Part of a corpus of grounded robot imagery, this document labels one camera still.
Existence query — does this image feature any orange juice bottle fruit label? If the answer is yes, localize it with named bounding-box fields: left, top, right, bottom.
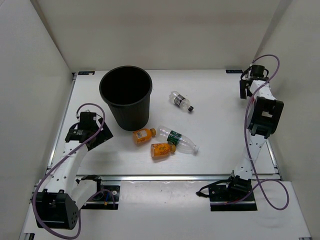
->
left=150, top=143, right=176, bottom=159

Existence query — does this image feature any large clear green-label bottle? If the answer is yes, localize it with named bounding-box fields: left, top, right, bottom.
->
left=156, top=125, right=199, bottom=155

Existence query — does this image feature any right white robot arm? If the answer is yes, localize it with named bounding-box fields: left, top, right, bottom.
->
left=224, top=64, right=284, bottom=200

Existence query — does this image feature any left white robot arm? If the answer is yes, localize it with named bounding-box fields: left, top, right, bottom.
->
left=35, top=111, right=113, bottom=230

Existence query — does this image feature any black plastic waste bin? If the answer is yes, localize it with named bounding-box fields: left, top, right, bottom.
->
left=99, top=65, right=153, bottom=132

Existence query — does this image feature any orange juice bottle with barcode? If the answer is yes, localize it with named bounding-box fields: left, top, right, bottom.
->
left=132, top=128, right=157, bottom=145

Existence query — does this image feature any small clear black-cap bottle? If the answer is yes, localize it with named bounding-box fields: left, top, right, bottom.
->
left=169, top=91, right=194, bottom=113

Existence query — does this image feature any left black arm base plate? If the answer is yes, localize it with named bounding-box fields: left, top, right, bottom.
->
left=79, top=175, right=121, bottom=210

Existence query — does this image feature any aluminium rail front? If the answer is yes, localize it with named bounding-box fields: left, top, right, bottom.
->
left=74, top=174, right=237, bottom=182

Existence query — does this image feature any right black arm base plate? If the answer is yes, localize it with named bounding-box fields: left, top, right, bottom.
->
left=196, top=176, right=258, bottom=212

